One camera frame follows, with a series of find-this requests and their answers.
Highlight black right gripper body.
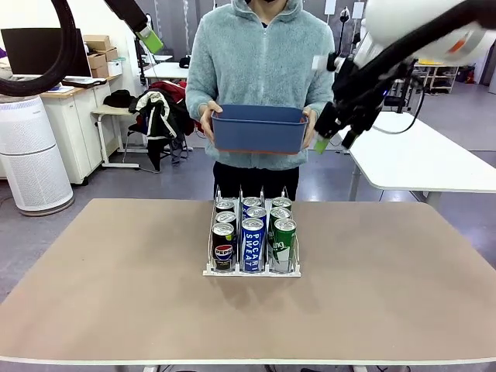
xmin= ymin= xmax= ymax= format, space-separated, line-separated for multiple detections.
xmin=333 ymin=91 xmax=385 ymax=132

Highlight blue plastic bin orange trim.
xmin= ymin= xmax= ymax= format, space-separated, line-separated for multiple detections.
xmin=211 ymin=104 xmax=309 ymax=156

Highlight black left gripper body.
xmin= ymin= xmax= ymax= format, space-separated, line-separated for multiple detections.
xmin=103 ymin=0 xmax=153 ymax=34

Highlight black right arm hose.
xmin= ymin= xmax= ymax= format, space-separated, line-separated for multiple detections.
xmin=332 ymin=0 xmax=496 ymax=135

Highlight black floor stand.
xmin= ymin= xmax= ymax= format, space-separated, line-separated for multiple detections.
xmin=385 ymin=79 xmax=418 ymax=114

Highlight black hat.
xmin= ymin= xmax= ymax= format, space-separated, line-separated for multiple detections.
xmin=102 ymin=88 xmax=136 ymax=109

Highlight small white side table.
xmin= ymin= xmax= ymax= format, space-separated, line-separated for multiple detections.
xmin=91 ymin=104 xmax=141 ymax=171

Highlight teal fleece jacket torso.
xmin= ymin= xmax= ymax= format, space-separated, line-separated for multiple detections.
xmin=184 ymin=0 xmax=336 ymax=171

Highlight white can dispenser rack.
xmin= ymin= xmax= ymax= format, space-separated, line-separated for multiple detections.
xmin=202 ymin=184 xmax=303 ymax=278

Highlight black left arm hose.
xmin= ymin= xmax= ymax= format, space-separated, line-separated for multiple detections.
xmin=0 ymin=0 xmax=81 ymax=98

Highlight left forearm teal fleece sleeve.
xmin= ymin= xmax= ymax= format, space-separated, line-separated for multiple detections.
xmin=308 ymin=77 xmax=336 ymax=117

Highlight black trousers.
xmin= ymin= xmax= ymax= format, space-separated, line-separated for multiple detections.
xmin=212 ymin=160 xmax=301 ymax=202

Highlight black white jacket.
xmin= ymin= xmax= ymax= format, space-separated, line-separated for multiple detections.
xmin=127 ymin=89 xmax=193 ymax=174

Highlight white cabinet wooden top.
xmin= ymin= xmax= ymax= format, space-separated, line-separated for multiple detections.
xmin=40 ymin=81 xmax=104 ymax=185

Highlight wooden storage shelf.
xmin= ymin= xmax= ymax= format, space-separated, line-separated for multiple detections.
xmin=414 ymin=64 xmax=462 ymax=94

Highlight person's left hand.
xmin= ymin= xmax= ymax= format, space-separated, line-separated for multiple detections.
xmin=301 ymin=107 xmax=321 ymax=150

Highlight person's right hand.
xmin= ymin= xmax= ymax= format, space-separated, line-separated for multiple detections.
xmin=199 ymin=100 xmax=224 ymax=144

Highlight black arm hose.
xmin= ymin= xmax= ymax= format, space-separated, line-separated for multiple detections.
xmin=0 ymin=0 xmax=81 ymax=98
xmin=332 ymin=0 xmax=496 ymax=135

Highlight white background desk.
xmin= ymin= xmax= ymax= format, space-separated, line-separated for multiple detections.
xmin=143 ymin=60 xmax=191 ymax=85

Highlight large white table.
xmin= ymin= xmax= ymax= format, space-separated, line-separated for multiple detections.
xmin=336 ymin=110 xmax=496 ymax=208

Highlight red jacket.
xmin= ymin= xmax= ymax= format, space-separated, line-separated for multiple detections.
xmin=149 ymin=80 xmax=195 ymax=135

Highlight white cylindrical air purifier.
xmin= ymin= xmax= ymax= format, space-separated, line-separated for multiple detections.
xmin=0 ymin=95 xmax=74 ymax=217

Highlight right forearm teal fleece sleeve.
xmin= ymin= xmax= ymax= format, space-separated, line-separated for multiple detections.
xmin=184 ymin=81 xmax=215 ymax=123

